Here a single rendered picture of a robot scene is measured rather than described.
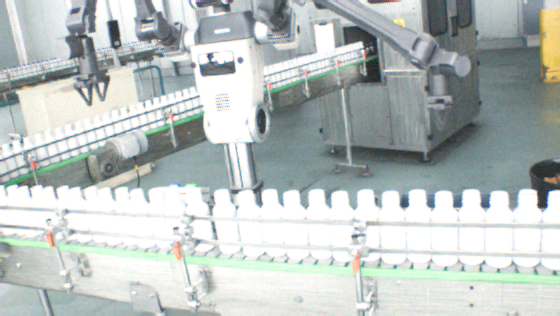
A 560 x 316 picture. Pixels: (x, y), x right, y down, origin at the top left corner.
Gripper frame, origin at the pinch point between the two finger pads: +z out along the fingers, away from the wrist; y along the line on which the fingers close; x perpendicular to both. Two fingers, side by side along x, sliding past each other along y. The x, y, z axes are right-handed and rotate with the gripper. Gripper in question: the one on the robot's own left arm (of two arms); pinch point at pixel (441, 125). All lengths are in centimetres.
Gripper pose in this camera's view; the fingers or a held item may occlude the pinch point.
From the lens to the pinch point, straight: 151.2
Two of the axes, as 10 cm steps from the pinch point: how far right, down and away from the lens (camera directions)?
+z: 1.3, 9.6, 2.6
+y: 3.6, -2.9, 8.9
